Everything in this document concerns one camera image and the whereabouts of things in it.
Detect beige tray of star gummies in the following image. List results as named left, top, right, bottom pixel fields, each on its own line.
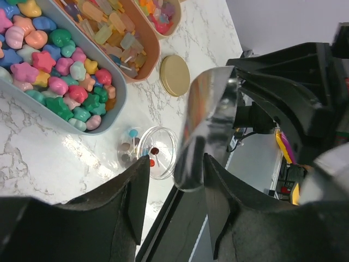
left=135, top=1, right=182, bottom=40

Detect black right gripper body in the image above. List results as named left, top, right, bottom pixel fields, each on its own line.
left=227, top=43, right=348, bottom=164

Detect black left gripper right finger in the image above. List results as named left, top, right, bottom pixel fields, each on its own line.
left=203, top=154, right=348, bottom=261

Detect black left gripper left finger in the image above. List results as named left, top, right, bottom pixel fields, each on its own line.
left=1, top=156, right=150, bottom=261

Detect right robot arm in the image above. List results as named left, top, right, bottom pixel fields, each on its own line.
left=228, top=22, right=348, bottom=201

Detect gold jar lid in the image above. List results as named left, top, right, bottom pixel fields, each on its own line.
left=160, top=55, right=190, bottom=97

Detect clear glass jar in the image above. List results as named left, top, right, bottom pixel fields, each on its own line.
left=116, top=126, right=178, bottom=180

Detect blue tray of solid candies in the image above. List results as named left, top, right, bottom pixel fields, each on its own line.
left=1, top=1, right=127, bottom=136

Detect peach tray of popsicle candies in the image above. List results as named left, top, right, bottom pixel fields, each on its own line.
left=55, top=1, right=160, bottom=82

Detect silver metal scoop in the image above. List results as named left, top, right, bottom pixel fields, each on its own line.
left=173, top=66, right=240, bottom=192

